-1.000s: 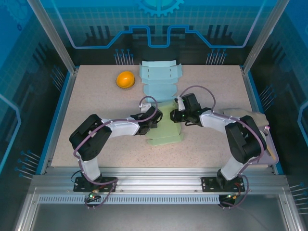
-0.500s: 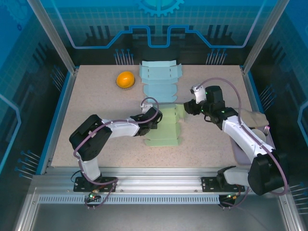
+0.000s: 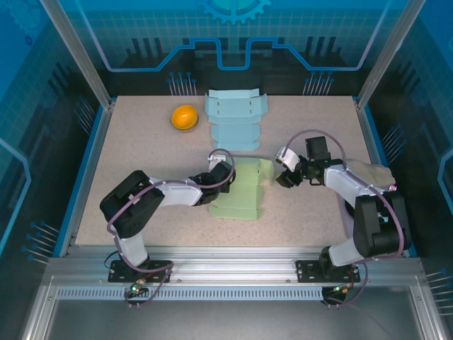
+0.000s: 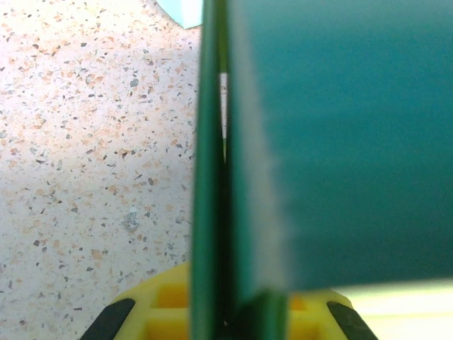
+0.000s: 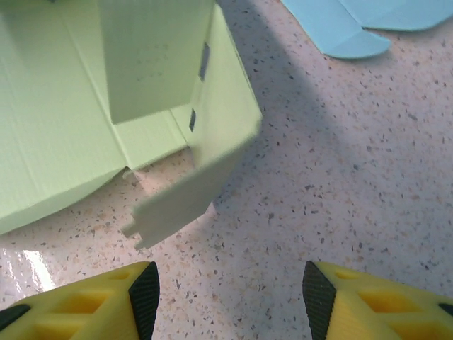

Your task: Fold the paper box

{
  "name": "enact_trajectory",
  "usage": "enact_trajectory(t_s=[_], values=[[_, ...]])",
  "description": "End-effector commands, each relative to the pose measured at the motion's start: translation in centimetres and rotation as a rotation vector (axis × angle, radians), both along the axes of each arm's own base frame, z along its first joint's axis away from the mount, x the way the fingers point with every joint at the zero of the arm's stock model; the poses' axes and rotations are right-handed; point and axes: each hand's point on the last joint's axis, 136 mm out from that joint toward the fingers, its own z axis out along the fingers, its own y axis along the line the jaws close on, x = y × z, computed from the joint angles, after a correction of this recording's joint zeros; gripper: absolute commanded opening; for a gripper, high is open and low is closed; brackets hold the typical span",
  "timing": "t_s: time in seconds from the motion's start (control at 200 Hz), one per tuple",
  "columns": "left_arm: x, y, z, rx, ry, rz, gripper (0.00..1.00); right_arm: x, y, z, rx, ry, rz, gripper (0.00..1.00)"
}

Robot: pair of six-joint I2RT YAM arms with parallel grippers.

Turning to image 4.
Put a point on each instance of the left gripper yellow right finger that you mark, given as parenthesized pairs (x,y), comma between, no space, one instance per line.
(318,318)

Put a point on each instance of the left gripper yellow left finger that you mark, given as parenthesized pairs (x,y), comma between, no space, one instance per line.
(166,308)

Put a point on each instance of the pale green paper box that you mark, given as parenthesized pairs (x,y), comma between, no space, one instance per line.
(336,141)

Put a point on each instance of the pale blue paper box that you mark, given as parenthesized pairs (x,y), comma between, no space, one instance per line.
(185,14)

